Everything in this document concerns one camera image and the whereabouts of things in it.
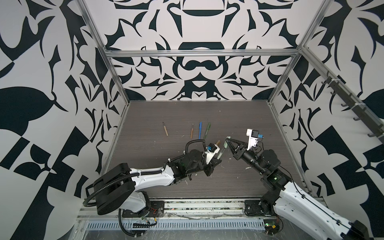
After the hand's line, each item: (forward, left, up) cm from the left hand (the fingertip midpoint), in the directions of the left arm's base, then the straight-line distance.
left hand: (222, 157), depth 74 cm
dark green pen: (+26, +3, -15) cm, 30 cm away
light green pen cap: (+3, -1, +8) cm, 8 cm away
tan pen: (+27, +31, -16) cm, 44 cm away
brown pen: (+26, +14, -16) cm, 33 cm away
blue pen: (+28, +8, -16) cm, 33 cm away
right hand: (+4, -2, +10) cm, 11 cm away
